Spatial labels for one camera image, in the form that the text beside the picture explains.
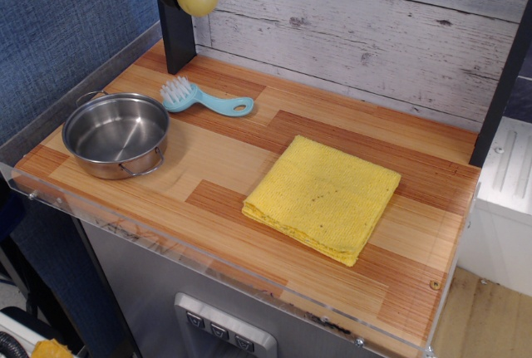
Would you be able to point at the yellow cloth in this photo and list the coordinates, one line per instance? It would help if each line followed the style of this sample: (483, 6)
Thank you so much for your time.
(323, 198)

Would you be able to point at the light blue scrub brush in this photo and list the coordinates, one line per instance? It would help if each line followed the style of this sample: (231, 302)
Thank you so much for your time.
(179, 94)

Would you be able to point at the small steel pot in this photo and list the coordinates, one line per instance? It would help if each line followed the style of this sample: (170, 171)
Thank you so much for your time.
(117, 135)

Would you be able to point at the clear acrylic front guard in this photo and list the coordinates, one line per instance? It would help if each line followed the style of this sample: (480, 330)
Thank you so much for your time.
(390, 305)

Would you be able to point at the stainless steel toy fridge body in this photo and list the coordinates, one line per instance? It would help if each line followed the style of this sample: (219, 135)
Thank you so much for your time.
(145, 282)

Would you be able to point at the silver control panel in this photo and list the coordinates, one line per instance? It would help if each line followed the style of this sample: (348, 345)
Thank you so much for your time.
(210, 332)

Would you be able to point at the yellow object bottom left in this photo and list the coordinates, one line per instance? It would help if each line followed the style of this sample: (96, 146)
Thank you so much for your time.
(51, 349)

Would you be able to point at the white cabinet at right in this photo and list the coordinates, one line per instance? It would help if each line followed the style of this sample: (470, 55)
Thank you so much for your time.
(497, 240)

